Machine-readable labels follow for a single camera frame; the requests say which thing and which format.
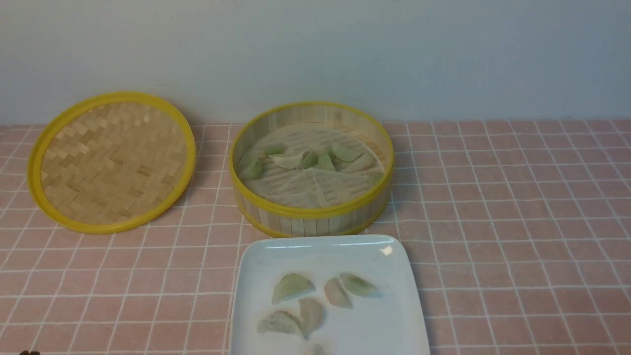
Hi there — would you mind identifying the white dumpling plate lower centre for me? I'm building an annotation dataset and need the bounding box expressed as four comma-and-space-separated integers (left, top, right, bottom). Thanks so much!
298, 297, 324, 339

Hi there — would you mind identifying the greyish dumpling plate lower left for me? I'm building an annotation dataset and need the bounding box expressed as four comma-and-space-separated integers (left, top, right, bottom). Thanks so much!
256, 311, 305, 339

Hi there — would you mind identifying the pinkish white dumpling plate centre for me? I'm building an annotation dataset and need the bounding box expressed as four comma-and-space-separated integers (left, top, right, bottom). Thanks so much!
324, 277, 353, 309

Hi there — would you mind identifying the small green dumpling steamer centre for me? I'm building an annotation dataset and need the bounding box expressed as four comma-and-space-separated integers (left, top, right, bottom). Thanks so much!
300, 151, 318, 170

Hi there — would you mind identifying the yellow rimmed bamboo steamer basket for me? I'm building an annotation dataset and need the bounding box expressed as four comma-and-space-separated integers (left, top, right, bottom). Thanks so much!
229, 102, 394, 238

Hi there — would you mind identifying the white square plate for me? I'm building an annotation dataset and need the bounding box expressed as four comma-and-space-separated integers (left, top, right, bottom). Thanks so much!
229, 234, 429, 355

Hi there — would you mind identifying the pale green dumpling plate right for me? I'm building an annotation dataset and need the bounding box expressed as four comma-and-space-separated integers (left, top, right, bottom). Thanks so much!
339, 273, 378, 297

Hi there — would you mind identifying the small green dumpling upper left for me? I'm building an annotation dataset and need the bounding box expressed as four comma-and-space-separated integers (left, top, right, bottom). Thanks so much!
262, 143, 287, 157

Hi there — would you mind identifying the green dumpling on plate left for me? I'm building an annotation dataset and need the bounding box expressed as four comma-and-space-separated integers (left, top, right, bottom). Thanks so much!
271, 273, 316, 305

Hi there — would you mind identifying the pale green dumpling upper right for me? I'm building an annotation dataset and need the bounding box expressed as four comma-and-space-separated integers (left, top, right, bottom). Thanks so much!
330, 143, 363, 163

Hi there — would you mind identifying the yellow rimmed bamboo steamer lid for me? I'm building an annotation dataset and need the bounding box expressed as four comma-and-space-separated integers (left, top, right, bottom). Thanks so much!
27, 92, 197, 234

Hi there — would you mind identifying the pale white dumpling in steamer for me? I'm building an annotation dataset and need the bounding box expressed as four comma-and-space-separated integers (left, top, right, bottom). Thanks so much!
269, 151, 306, 170

